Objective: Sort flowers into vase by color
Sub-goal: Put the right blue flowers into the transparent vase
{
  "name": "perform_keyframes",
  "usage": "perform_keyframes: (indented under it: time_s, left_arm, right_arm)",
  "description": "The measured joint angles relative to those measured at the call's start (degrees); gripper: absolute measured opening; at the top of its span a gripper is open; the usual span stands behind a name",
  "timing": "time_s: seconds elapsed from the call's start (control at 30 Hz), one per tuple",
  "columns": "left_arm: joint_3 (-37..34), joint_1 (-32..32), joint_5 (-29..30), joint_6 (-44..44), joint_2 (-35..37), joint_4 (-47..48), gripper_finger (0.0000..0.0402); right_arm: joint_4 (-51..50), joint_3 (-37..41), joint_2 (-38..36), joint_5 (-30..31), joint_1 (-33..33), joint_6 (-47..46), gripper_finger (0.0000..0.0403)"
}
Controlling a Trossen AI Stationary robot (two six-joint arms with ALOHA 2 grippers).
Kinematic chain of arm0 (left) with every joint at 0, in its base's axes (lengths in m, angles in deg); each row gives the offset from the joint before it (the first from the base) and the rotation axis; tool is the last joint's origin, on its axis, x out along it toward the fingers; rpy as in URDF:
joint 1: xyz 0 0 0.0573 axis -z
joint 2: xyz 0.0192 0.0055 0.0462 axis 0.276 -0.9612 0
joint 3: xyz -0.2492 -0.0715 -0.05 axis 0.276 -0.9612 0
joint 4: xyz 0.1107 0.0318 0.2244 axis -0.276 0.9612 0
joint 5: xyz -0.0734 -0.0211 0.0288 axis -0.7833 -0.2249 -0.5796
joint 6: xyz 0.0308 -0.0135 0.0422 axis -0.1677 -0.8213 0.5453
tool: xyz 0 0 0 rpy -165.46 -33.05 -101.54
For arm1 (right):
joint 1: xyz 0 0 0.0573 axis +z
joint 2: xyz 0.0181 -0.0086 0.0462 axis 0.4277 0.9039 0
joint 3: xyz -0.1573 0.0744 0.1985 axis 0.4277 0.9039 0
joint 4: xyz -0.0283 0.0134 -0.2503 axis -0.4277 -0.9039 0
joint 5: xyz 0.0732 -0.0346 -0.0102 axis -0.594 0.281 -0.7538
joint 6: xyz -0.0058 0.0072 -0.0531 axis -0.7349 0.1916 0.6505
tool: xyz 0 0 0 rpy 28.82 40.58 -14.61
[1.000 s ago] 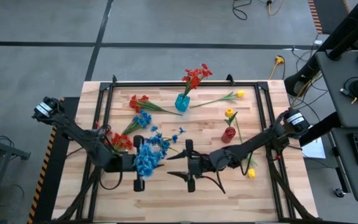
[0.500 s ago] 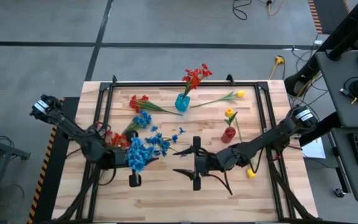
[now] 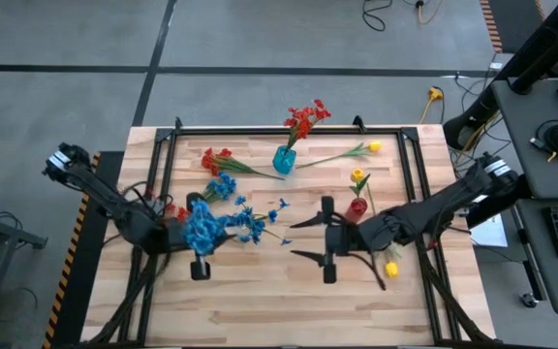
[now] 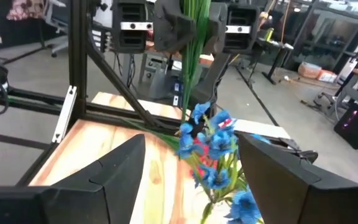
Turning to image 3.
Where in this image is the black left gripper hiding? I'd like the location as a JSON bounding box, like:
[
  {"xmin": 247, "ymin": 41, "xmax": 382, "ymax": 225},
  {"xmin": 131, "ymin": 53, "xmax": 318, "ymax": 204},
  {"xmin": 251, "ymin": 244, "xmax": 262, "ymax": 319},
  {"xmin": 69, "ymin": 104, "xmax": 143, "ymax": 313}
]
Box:
[{"xmin": 176, "ymin": 192, "xmax": 211, "ymax": 281}]

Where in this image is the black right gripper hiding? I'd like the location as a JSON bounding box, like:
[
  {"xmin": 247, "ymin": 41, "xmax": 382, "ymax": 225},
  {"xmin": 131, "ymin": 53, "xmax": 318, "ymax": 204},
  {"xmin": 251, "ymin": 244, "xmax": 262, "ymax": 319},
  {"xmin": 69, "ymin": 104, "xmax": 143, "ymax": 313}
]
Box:
[{"xmin": 290, "ymin": 196, "xmax": 363, "ymax": 285}]

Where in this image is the blue artificial flower sprig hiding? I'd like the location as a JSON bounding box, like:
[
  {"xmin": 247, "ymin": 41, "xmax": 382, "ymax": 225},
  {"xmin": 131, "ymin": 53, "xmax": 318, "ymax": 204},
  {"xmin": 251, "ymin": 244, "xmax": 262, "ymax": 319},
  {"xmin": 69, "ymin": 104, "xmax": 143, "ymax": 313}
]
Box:
[
  {"xmin": 201, "ymin": 172, "xmax": 238, "ymax": 204},
  {"xmin": 225, "ymin": 195, "xmax": 294, "ymax": 246},
  {"xmin": 183, "ymin": 200, "xmax": 228, "ymax": 257}
]

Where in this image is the red ribbed glass vase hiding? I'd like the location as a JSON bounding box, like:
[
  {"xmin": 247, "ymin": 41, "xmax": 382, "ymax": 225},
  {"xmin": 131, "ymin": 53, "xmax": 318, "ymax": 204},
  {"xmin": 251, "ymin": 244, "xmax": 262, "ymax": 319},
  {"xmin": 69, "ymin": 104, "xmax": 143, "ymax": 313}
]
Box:
[{"xmin": 344, "ymin": 196, "xmax": 370, "ymax": 225}]

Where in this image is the yellow artificial tulip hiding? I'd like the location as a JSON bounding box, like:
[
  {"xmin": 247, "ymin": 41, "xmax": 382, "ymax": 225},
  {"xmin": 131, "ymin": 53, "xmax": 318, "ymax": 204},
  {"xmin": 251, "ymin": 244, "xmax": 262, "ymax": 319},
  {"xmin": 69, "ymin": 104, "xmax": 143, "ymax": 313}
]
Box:
[
  {"xmin": 295, "ymin": 140, "xmax": 385, "ymax": 170},
  {"xmin": 366, "ymin": 182, "xmax": 404, "ymax": 279},
  {"xmin": 348, "ymin": 167, "xmax": 373, "ymax": 201}
]

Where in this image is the clear faceted glass vase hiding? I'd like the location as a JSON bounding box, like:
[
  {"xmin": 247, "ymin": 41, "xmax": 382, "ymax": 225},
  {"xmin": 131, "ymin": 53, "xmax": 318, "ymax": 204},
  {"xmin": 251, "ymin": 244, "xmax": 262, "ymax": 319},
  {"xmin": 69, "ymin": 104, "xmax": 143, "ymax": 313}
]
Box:
[{"xmin": 232, "ymin": 206, "xmax": 265, "ymax": 238}]

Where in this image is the teal glass vase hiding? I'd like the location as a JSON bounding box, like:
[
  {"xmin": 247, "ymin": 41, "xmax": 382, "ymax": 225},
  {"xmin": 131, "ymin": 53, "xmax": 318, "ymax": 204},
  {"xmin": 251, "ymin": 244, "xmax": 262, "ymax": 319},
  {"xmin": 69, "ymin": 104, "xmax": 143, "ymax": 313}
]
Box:
[{"xmin": 272, "ymin": 144, "xmax": 297, "ymax": 175}]

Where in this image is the black hazard-striped floor mat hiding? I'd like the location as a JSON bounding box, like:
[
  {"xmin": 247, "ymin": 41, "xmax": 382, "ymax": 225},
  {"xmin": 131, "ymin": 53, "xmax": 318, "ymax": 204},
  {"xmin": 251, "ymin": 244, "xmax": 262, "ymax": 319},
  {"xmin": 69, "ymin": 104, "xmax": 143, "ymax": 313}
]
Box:
[{"xmin": 41, "ymin": 150, "xmax": 126, "ymax": 349}]

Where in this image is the white paper sheet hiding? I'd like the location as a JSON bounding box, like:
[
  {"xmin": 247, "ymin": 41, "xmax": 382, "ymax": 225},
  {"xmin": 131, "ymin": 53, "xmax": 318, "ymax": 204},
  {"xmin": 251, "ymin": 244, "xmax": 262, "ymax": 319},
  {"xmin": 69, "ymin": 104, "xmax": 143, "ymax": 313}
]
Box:
[{"xmin": 469, "ymin": 212, "xmax": 510, "ymax": 249}]

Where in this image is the black desk leg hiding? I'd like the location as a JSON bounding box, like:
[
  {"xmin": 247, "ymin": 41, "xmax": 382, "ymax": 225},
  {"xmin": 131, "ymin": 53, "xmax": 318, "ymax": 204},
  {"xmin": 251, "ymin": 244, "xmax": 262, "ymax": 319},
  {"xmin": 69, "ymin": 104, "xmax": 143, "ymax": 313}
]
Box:
[{"xmin": 465, "ymin": 186, "xmax": 535, "ymax": 230}]

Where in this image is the grey metal side table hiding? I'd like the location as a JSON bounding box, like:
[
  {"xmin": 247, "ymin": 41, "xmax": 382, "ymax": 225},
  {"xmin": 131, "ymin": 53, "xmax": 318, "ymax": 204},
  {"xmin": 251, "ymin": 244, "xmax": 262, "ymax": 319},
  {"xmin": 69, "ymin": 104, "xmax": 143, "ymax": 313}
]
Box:
[{"xmin": 0, "ymin": 193, "xmax": 48, "ymax": 349}]

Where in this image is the orange black striped strip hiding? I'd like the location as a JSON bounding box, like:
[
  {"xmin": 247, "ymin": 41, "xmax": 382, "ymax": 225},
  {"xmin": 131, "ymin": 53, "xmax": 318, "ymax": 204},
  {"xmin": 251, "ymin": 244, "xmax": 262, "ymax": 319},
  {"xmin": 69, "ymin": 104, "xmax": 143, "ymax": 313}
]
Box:
[{"xmin": 480, "ymin": 0, "xmax": 504, "ymax": 53}]

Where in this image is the black tower fan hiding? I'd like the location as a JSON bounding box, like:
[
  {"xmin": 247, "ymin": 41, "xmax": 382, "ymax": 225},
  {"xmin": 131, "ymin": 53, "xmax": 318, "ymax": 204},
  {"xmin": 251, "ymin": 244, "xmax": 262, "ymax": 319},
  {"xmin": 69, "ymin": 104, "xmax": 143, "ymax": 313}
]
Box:
[{"xmin": 442, "ymin": 0, "xmax": 558, "ymax": 152}]

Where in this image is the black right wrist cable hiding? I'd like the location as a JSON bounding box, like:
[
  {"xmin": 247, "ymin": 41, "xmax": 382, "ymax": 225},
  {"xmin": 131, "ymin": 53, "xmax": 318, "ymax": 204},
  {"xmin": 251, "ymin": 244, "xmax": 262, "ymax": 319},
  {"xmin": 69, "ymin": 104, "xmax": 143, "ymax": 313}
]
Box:
[{"xmin": 349, "ymin": 249, "xmax": 388, "ymax": 292}]

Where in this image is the black aluminium table frame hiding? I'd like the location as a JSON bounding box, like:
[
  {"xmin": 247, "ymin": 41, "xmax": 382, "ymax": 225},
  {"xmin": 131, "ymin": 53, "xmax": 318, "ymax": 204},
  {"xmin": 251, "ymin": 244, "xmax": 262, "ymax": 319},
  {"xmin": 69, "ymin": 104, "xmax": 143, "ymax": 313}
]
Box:
[{"xmin": 84, "ymin": 115, "xmax": 493, "ymax": 349}]

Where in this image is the yellow plug with cable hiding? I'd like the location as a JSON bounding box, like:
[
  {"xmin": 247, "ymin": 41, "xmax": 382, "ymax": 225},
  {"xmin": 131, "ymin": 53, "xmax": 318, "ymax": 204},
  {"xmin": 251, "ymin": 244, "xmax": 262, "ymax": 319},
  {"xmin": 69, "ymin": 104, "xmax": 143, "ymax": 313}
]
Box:
[{"xmin": 418, "ymin": 85, "xmax": 444, "ymax": 125}]

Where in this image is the black floor cable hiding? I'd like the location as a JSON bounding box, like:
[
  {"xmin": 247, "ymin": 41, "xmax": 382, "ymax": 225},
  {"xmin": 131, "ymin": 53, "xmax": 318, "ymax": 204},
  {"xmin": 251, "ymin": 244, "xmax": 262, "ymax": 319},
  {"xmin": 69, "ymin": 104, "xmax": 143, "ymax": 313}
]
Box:
[{"xmin": 360, "ymin": 0, "xmax": 394, "ymax": 33}]

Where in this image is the yellow floor cable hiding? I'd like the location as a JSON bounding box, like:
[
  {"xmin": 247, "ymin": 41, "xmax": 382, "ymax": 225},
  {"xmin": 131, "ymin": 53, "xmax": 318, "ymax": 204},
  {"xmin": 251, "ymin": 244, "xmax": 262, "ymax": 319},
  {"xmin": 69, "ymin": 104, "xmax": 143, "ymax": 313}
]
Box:
[{"xmin": 414, "ymin": 0, "xmax": 444, "ymax": 25}]

